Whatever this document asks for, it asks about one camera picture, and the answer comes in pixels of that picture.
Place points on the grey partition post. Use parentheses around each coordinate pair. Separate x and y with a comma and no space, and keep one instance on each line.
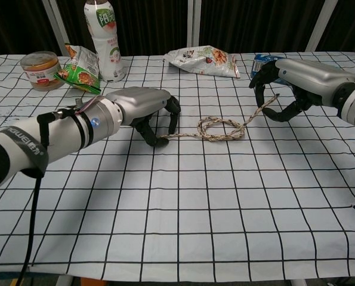
(192,26)
(320,24)
(56,29)

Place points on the white yellow-capped drink bottle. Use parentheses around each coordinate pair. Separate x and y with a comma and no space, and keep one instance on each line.
(107,53)

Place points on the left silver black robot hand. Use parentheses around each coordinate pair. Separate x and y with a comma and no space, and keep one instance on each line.
(141,101)

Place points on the green snack bag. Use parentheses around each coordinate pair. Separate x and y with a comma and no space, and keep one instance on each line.
(81,71)

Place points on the white snack bag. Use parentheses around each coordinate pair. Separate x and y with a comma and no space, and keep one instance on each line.
(201,61)

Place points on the white black-checked tablecloth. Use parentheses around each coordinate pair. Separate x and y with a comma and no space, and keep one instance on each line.
(195,193)

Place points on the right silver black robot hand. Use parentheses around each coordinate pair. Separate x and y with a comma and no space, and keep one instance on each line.
(311,80)

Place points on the clear plastic snack jar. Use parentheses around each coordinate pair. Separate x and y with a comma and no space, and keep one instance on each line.
(40,71)

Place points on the blue cookie box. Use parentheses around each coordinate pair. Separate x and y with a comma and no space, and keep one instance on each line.
(259,62)

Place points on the black curtain panel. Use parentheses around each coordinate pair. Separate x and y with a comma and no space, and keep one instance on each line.
(350,24)
(254,24)
(16,26)
(153,26)

